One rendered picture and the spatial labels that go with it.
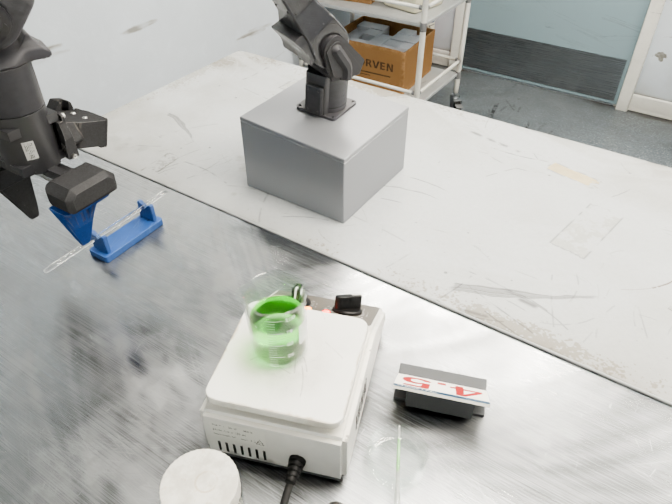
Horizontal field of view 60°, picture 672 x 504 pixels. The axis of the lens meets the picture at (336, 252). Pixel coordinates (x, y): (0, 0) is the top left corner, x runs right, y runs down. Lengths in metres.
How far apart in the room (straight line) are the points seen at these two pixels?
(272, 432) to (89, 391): 0.23
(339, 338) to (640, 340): 0.35
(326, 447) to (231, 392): 0.09
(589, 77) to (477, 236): 2.70
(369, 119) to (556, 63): 2.70
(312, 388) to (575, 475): 0.25
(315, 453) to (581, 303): 0.38
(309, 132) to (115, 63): 1.47
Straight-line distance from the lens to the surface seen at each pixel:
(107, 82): 2.21
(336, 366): 0.52
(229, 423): 0.52
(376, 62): 2.77
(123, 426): 0.62
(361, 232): 0.80
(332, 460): 0.52
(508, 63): 3.57
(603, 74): 3.45
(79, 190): 0.63
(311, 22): 0.76
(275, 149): 0.82
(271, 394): 0.50
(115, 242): 0.81
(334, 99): 0.83
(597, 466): 0.61
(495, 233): 0.82
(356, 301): 0.61
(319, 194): 0.81
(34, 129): 0.67
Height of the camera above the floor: 1.39
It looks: 40 degrees down
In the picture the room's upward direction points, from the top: straight up
